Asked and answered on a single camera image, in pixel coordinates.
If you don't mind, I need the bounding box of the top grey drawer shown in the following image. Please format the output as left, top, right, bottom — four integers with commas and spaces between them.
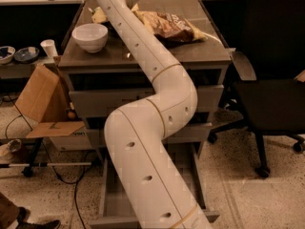
69, 85, 223, 117

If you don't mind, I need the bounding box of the white metal rod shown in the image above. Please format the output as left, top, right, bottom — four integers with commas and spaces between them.
0, 162, 92, 169

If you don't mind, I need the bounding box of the white blue bowl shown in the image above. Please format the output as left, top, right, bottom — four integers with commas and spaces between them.
0, 46, 15, 65

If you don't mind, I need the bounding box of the grey drawer cabinet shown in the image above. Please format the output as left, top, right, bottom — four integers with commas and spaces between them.
59, 0, 230, 153

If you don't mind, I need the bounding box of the bottom grey drawer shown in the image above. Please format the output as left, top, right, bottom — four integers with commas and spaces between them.
90, 143, 220, 229

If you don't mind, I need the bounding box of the small tape roll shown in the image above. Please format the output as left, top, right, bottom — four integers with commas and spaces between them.
7, 139, 22, 153

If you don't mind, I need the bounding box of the orange ball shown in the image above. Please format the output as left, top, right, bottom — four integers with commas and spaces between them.
67, 111, 77, 121

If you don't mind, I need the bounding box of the white ceramic bowl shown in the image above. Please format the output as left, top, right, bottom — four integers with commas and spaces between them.
71, 23, 108, 53

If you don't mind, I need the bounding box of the open cardboard box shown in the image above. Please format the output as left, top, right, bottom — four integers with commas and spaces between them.
15, 64, 84, 138

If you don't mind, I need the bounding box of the brown yellow chip bag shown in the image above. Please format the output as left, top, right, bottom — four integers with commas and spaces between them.
134, 10, 208, 43

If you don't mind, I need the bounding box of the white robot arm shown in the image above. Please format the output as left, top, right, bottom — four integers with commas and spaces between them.
96, 0, 213, 229

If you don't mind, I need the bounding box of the black shoe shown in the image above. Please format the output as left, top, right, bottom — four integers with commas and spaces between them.
16, 207, 61, 229

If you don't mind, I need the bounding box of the black office chair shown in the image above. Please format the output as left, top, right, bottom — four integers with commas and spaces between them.
208, 0, 305, 178

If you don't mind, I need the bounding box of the white paper cup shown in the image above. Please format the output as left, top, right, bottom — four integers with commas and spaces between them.
40, 39, 58, 58

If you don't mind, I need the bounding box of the black floor cable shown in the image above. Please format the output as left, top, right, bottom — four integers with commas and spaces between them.
4, 94, 98, 229

